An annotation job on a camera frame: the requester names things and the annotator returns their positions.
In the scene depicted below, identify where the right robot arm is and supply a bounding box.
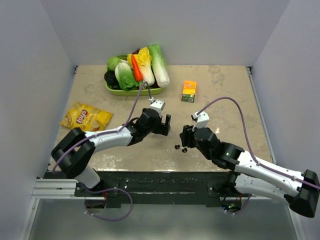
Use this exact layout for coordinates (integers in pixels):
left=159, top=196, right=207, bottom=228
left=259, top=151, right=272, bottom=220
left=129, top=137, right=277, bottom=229
left=179, top=125, right=320, bottom=218

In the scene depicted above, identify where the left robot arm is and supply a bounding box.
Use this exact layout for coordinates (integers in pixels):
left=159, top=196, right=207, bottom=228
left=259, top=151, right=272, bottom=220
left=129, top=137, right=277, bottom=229
left=51, top=107, right=171, bottom=196

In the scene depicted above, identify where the green plastic tray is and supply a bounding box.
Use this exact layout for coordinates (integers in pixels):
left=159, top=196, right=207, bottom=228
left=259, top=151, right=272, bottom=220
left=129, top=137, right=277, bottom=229
left=105, top=82, right=164, bottom=97

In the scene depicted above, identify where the orange juice box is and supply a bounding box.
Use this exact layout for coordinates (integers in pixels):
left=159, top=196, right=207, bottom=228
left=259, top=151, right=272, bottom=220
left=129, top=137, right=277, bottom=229
left=181, top=80, right=197, bottom=103

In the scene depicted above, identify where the orange carrot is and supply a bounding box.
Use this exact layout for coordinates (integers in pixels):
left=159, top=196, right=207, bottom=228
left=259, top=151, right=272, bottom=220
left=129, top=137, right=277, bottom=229
left=131, top=54, right=145, bottom=89

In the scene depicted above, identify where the napa cabbage right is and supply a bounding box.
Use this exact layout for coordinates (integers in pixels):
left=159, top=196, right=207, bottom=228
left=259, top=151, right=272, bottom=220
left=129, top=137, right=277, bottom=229
left=147, top=44, right=170, bottom=88

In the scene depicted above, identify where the green white bok choy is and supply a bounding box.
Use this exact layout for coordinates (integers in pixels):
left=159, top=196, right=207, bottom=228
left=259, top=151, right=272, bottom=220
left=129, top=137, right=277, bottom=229
left=114, top=62, right=139, bottom=91

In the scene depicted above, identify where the yellow leaf cabbage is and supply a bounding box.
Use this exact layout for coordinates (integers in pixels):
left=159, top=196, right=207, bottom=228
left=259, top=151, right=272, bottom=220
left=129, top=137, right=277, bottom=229
left=135, top=47, right=155, bottom=86

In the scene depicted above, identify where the yellow chips bag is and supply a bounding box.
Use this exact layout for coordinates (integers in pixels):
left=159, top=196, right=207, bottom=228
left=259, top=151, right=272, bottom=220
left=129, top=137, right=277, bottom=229
left=59, top=101, right=113, bottom=132

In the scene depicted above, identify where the black toy vegetable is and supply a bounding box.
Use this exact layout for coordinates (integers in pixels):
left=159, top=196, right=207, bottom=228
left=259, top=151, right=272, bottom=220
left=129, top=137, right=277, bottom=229
left=104, top=71, right=118, bottom=85

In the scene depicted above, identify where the round green vegetable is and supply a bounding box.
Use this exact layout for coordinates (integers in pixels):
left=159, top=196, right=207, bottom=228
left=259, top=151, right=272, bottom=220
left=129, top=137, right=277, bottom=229
left=107, top=56, right=122, bottom=71

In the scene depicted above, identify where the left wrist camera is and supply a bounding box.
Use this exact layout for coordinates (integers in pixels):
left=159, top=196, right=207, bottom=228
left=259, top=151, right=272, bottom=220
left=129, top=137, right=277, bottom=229
left=149, top=98, right=166, bottom=118

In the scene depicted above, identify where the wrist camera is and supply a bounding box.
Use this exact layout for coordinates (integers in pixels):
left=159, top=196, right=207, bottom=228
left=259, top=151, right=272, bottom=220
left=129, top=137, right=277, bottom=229
left=149, top=98, right=166, bottom=118
left=191, top=111, right=210, bottom=131

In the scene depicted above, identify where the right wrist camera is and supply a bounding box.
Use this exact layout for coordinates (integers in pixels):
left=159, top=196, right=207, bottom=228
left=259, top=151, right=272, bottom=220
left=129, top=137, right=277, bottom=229
left=191, top=111, right=210, bottom=131

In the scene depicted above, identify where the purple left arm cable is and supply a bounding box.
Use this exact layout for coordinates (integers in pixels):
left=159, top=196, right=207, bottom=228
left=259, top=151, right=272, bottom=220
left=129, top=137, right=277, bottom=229
left=51, top=81, right=155, bottom=174

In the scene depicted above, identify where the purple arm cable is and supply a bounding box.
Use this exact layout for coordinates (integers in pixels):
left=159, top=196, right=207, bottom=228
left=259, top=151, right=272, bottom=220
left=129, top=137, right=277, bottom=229
left=51, top=81, right=155, bottom=174
left=197, top=97, right=320, bottom=190

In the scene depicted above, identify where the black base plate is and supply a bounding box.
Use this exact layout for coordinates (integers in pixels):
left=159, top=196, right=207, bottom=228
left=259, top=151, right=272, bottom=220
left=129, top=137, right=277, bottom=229
left=75, top=171, right=246, bottom=208

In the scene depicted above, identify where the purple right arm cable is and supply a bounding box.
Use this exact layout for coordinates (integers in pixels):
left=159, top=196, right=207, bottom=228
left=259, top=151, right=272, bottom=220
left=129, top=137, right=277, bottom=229
left=197, top=97, right=320, bottom=190

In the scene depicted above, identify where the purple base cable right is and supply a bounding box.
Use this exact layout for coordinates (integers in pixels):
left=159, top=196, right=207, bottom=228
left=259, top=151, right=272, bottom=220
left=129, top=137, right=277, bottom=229
left=224, top=193, right=254, bottom=216

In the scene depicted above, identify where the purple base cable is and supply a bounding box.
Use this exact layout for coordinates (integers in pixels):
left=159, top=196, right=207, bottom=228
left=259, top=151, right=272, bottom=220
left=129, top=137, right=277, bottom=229
left=84, top=187, right=134, bottom=222
left=224, top=193, right=254, bottom=216

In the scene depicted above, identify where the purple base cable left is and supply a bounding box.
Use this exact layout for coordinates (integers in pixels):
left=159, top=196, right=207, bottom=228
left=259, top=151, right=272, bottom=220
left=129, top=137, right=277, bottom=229
left=84, top=187, right=134, bottom=222

